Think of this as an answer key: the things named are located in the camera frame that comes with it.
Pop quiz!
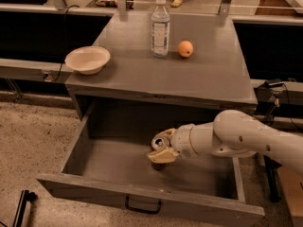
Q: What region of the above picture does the grey counter cabinet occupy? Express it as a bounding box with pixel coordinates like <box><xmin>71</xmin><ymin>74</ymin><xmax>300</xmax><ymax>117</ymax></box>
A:
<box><xmin>66</xmin><ymin>12</ymin><xmax>258</xmax><ymax>114</ymax></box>

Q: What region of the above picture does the cardboard box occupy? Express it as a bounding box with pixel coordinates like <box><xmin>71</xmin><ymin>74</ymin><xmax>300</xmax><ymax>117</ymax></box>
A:
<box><xmin>277</xmin><ymin>166</ymin><xmax>303</xmax><ymax>227</ymax></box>

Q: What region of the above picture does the grey side rail shelf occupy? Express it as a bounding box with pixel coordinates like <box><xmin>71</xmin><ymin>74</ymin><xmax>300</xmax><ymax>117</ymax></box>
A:
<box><xmin>0</xmin><ymin>59</ymin><xmax>72</xmax><ymax>83</ymax></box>

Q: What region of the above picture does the black floor bracket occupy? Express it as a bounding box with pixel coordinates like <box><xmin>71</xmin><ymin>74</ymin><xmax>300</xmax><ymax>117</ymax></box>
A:
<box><xmin>12</xmin><ymin>190</ymin><xmax>37</xmax><ymax>227</ymax></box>

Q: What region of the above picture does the black power adapter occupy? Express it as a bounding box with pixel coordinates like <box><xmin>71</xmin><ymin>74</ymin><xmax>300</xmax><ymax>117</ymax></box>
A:
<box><xmin>264</xmin><ymin>79</ymin><xmax>284</xmax><ymax>88</ymax></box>

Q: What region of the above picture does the white paper bowl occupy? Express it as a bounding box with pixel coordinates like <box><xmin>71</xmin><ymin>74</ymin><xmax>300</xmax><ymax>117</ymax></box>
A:
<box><xmin>64</xmin><ymin>46</ymin><xmax>111</xmax><ymax>75</ymax></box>

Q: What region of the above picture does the black cable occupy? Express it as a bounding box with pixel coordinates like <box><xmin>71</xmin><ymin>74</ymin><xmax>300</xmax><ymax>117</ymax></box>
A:
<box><xmin>44</xmin><ymin>4</ymin><xmax>80</xmax><ymax>83</ymax></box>

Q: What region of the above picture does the black metal stand leg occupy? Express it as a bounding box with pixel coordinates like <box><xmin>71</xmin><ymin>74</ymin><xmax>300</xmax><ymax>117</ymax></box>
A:
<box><xmin>263</xmin><ymin>155</ymin><xmax>280</xmax><ymax>202</ymax></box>

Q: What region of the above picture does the black drawer handle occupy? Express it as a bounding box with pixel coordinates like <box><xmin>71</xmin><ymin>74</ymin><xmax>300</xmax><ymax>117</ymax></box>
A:
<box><xmin>124</xmin><ymin>196</ymin><xmax>162</xmax><ymax>215</ymax></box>

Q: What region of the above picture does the grey open drawer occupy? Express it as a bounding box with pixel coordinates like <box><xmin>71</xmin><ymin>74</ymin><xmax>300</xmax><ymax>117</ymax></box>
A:
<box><xmin>37</xmin><ymin>97</ymin><xmax>264</xmax><ymax>227</ymax></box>

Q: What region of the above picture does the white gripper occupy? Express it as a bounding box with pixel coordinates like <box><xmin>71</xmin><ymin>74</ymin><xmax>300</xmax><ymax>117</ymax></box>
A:
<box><xmin>147</xmin><ymin>124</ymin><xmax>194</xmax><ymax>164</ymax></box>

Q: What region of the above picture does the orange fruit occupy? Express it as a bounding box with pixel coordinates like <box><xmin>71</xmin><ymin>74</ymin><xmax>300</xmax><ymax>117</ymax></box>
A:
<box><xmin>178</xmin><ymin>41</ymin><xmax>193</xmax><ymax>58</ymax></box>

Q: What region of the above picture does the orange soda can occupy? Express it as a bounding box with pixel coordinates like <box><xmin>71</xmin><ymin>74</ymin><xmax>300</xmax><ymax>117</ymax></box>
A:
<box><xmin>151</xmin><ymin>135</ymin><xmax>170</xmax><ymax>170</ymax></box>

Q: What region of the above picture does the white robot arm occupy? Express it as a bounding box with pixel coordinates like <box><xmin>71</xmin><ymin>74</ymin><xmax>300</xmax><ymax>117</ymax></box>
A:
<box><xmin>148</xmin><ymin>110</ymin><xmax>303</xmax><ymax>175</ymax></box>

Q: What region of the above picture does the clear plastic water bottle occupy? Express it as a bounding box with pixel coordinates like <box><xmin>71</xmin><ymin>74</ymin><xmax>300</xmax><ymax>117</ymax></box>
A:
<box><xmin>151</xmin><ymin>0</ymin><xmax>170</xmax><ymax>58</ymax></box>

